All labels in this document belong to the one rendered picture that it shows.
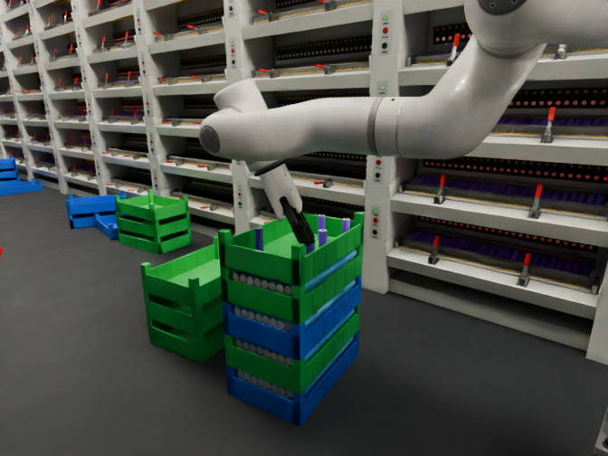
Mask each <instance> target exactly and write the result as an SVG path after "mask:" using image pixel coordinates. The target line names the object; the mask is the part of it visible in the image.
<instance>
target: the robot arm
mask: <svg viewBox="0 0 608 456"><path fill-rule="evenodd" d="M464 13H465V17H466V21H467V23H468V26H469V28H470V30H471V31H472V36H471V38H470V40H469V42H468V44H467V45H466V47H465V49H464V50H463V52H462V53H461V55H460V56H459V57H458V59H457V60H456V61H455V62H454V63H453V65H452V66H451V67H450V69H449V70H447V71H446V73H445V74H444V75H443V76H442V78H441V79H440V80H439V82H438V83H437V84H436V86H435V87H434V88H433V90H432V91H431V92H430V93H429V94H427V95H425V96H422V97H354V98H324V99H316V100H308V101H304V102H301V103H297V104H293V105H289V106H285V107H281V108H276V109H268V108H267V106H266V104H265V102H264V100H263V97H262V95H261V93H260V91H259V89H258V87H257V85H256V82H255V80H254V79H245V80H242V81H237V82H235V83H233V84H231V85H229V86H227V87H226V88H224V89H222V90H220V91H219V92H218V93H216V94H215V96H214V102H215V104H216V106H217V108H218V109H219V111H218V112H215V113H214V114H212V115H210V116H208V117H207V118H206V119H204V121H203V122H202V123H201V125H200V127H199V129H198V137H199V140H200V143H201V144H202V146H203V147H204V149H205V150H206V151H208V152H209V153H210V154H212V155H214V156H217V157H221V158H226V159H233V160H241V161H244V162H245V164H246V166H247V167H248V169H249V171H250V172H254V171H256V173H254V176H260V179H261V183H262V186H263V188H264V190H265V193H266V195H267V196H268V198H269V201H270V203H271V206H272V208H273V211H274V213H275V214H276V216H277V218H278V220H279V221H280V222H282V221H283V218H284V214H285V215H286V217H287V219H288V221H289V223H290V226H291V228H292V230H293V232H294V234H295V236H296V238H297V240H298V242H299V243H302V244H305V247H307V246H309V245H311V244H312V243H315V239H314V237H315V235H314V233H313V232H312V230H311V228H310V225H309V222H308V221H307V220H306V218H305V215H304V213H303V212H302V210H301V209H302V201H301V198H300V196H299V192H298V190H297V188H296V186H295V184H294V182H293V180H292V178H291V176H290V173H289V171H288V168H287V167H286V165H285V163H286V162H287V161H289V158H291V157H298V156H302V155H306V154H309V153H313V152H321V151H325V152H337V153H348V154H358V155H369V156H381V157H406V158H420V159H436V160H439V159H453V158H456V157H462V156H464V155H466V154H468V153H470V152H471V151H472V150H474V149H475V148H476V147H477V146H479V145H480V144H481V142H482V141H483V140H484V139H485V138H486V137H487V136H488V134H489V133H490V132H491V130H492V129H493V128H494V127H495V126H496V124H497V123H498V121H499V119H500V118H501V116H502V114H503V113H504V111H505V110H506V108H507V107H508V105H509V103H510V102H511V101H512V99H513V98H514V96H515V95H516V94H517V92H518V90H519V89H520V87H521V86H522V85H523V83H524V82H525V80H526V79H527V77H528V75H529V74H530V72H532V70H533V69H534V67H535V65H536V64H537V61H538V60H539V58H540V56H541V54H542V52H543V51H544V50H545V48H546V45H547V44H548V43H552V44H565V45H575V46H583V47H593V48H602V49H608V0H464Z"/></svg>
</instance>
